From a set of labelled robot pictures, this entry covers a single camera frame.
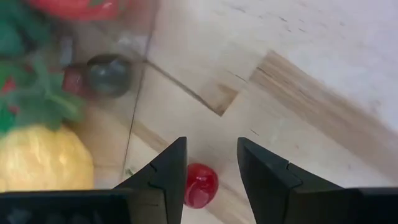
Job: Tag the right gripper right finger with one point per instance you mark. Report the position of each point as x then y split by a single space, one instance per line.
267 186

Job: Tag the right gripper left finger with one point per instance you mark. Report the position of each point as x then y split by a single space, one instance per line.
169 174

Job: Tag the clear plastic container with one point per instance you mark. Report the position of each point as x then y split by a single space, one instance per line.
105 130

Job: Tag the yellow toy pepper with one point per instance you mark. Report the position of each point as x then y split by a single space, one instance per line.
40 158

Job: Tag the red toy strawberry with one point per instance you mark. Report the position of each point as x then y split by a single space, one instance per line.
40 93

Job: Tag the red toy tomato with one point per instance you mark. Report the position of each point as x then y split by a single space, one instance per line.
77 6

